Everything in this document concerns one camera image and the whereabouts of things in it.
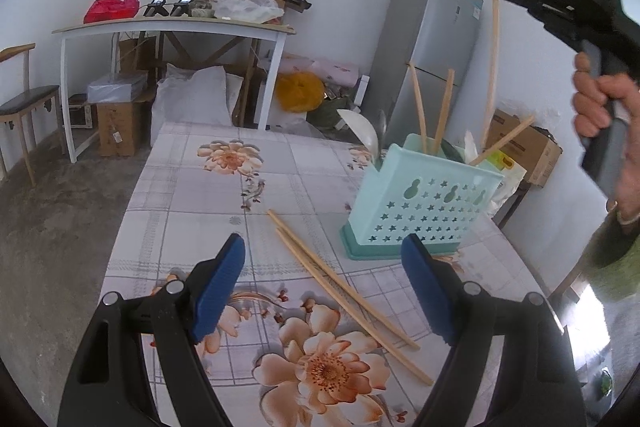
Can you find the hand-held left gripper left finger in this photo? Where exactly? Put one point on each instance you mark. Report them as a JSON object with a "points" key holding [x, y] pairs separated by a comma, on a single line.
{"points": [[220, 287]]}

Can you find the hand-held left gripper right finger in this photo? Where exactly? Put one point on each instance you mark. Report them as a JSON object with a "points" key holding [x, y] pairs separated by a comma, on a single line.
{"points": [[430, 292]]}

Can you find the wooden chopstick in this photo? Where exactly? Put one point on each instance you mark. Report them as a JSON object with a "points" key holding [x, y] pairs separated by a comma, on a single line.
{"points": [[417, 107], [505, 139], [444, 107], [495, 57], [345, 280], [350, 301]]}

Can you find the teal plastic utensil holder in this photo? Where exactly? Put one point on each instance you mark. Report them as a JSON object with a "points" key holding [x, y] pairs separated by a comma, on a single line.
{"points": [[425, 207]]}

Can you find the large metal spoon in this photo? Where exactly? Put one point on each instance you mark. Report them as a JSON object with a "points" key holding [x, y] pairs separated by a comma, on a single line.
{"points": [[450, 152]]}

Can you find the white plastic rice spoon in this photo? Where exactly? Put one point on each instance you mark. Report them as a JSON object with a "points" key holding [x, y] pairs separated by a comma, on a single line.
{"points": [[470, 147], [357, 127]]}

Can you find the small metal spoon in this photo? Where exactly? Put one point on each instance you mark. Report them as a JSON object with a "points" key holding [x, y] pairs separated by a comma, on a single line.
{"points": [[381, 127]]}

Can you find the person's right forearm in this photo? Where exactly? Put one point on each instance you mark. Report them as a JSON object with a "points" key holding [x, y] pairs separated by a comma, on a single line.
{"points": [[615, 257]]}

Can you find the person's right hand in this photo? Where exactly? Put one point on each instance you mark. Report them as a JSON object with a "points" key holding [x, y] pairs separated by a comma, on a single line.
{"points": [[590, 107]]}

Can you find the floral tablecloth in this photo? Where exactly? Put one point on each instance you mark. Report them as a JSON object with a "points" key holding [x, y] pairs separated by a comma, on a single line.
{"points": [[200, 207]]}

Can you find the grey refrigerator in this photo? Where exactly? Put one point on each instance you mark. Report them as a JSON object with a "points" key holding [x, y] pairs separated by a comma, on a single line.
{"points": [[430, 47]]}

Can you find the white and yellow rice bag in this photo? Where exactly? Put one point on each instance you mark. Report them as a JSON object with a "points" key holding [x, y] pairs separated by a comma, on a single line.
{"points": [[505, 177]]}

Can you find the large cardboard box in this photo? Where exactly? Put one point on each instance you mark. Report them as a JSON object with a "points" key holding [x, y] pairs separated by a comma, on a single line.
{"points": [[525, 147]]}

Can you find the white flat board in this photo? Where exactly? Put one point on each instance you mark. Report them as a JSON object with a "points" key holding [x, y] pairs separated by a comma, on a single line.
{"points": [[363, 89]]}

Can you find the small cardboard box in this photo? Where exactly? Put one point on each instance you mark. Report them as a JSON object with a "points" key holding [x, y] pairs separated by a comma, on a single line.
{"points": [[117, 127]]}

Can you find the white woven sack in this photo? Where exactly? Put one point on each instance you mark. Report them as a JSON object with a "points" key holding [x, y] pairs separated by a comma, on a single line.
{"points": [[192, 97]]}

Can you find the green packet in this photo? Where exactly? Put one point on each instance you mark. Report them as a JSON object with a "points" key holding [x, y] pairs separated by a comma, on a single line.
{"points": [[606, 382]]}

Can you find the pink flat box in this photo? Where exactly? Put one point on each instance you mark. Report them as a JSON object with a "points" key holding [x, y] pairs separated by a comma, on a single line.
{"points": [[325, 69]]}

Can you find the olive green bag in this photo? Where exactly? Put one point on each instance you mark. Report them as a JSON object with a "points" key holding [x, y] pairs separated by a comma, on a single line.
{"points": [[335, 107]]}

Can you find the yellow plastic bag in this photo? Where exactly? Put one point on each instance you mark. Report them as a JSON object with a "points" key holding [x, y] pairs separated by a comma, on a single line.
{"points": [[300, 92]]}

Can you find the white wrapped box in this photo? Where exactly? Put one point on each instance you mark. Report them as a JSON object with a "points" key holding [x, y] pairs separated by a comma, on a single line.
{"points": [[117, 87]]}

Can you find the brown cardboard box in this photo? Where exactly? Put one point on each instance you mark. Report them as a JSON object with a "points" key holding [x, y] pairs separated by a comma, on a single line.
{"points": [[135, 52]]}

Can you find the white plastic bag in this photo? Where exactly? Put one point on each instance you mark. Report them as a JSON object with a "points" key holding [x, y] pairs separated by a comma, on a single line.
{"points": [[247, 9]]}

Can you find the white side desk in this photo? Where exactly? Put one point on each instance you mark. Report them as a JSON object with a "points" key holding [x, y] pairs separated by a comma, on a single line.
{"points": [[175, 24]]}

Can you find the wooden chair with dark seat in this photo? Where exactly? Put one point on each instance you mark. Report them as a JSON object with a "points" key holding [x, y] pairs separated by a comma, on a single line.
{"points": [[25, 99]]}

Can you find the black phone on stand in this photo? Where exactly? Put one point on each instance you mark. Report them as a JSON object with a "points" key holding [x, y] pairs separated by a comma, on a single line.
{"points": [[182, 5], [156, 4]]}

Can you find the red plastic bag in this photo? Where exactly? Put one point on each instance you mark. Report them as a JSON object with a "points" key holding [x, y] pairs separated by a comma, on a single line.
{"points": [[110, 9]]}

